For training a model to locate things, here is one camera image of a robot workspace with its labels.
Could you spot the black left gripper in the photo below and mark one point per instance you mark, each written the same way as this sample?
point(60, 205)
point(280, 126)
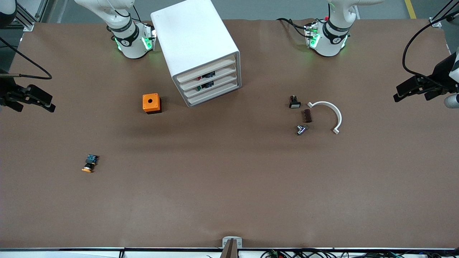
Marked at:
point(441, 73)

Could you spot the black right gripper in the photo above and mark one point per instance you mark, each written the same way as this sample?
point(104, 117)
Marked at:
point(6, 88)

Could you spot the red push button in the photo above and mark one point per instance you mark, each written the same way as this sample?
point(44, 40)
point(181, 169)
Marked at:
point(207, 75)

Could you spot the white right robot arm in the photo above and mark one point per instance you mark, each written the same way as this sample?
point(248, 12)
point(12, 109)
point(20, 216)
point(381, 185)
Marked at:
point(131, 46)

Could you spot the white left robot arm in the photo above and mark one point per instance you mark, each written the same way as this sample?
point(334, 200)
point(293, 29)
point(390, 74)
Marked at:
point(330, 44)

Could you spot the yellow push button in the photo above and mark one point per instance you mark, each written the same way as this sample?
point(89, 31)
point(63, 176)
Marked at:
point(90, 163)

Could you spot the green push button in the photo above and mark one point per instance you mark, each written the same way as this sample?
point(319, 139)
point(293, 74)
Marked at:
point(206, 85)

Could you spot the brown terminal block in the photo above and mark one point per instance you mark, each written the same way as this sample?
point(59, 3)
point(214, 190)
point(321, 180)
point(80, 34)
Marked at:
point(306, 116)

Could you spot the brown table cover mat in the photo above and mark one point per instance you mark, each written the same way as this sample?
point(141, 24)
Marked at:
point(229, 179)

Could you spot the aluminium frame profile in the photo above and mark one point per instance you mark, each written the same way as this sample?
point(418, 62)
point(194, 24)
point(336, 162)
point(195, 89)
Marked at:
point(435, 23)
point(28, 25)

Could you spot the white curved plastic bracket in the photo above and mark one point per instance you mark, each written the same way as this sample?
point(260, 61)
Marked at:
point(339, 118)

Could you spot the orange button enclosure box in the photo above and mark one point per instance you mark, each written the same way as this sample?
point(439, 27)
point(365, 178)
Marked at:
point(146, 104)

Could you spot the black white square switch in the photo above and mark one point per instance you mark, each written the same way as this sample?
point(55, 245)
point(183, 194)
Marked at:
point(294, 104)

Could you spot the silver key switch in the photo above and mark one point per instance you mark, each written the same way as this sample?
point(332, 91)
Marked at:
point(301, 130)

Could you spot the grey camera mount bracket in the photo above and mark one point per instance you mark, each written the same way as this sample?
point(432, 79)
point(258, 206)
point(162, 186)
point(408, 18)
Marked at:
point(232, 247)

